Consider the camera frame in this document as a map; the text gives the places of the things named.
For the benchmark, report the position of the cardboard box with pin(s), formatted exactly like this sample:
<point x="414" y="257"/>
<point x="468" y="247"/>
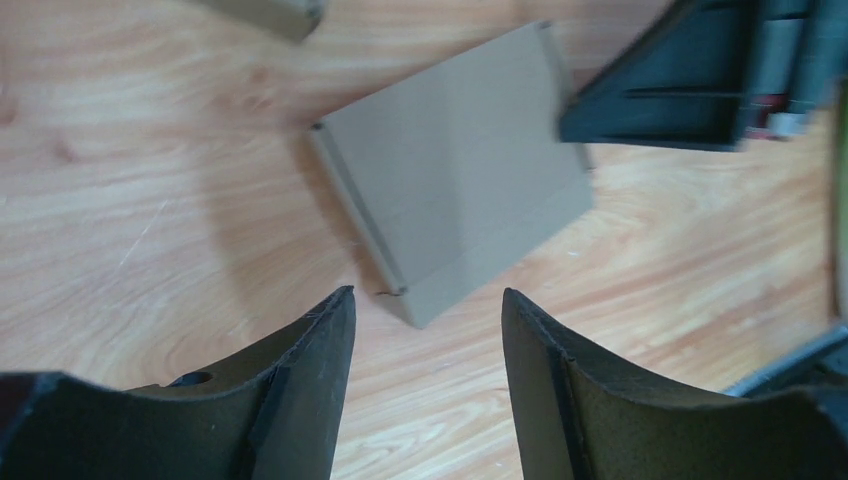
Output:
<point x="292" y="20"/>
<point x="456" y="173"/>

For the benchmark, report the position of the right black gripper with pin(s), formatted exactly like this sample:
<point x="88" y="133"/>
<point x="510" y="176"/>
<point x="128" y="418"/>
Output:
<point x="685" y="82"/>

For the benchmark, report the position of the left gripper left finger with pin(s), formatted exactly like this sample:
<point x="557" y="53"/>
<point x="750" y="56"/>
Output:
<point x="269" y="411"/>

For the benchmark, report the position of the green napa cabbage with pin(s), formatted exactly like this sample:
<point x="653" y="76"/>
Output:
<point x="838" y="206"/>

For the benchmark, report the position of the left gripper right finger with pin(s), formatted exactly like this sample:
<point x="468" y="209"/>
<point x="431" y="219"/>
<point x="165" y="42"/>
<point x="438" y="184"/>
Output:
<point x="583" y="412"/>

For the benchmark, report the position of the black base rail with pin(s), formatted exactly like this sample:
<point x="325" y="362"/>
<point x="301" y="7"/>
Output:
<point x="787" y="369"/>

